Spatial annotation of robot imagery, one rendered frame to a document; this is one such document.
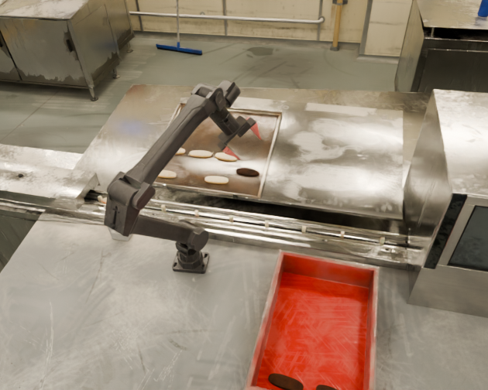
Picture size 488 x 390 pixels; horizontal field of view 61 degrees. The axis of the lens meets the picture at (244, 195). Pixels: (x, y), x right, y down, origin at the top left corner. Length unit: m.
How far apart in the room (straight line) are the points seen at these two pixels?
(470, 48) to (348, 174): 1.52
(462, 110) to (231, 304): 0.94
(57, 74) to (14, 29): 0.50
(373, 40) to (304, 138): 3.06
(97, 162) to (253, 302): 1.06
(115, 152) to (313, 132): 0.95
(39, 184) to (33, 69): 2.76
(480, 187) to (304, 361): 0.67
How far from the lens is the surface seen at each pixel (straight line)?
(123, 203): 1.08
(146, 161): 1.11
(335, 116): 1.94
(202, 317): 1.37
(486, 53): 3.03
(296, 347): 1.31
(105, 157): 2.08
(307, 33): 5.12
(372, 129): 1.90
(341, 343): 1.33
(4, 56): 4.69
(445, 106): 1.45
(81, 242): 1.70
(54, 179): 1.87
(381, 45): 4.82
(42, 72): 4.50
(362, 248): 1.51
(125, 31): 5.15
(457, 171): 1.18
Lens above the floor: 1.99
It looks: 43 degrees down
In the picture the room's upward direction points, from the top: 3 degrees counter-clockwise
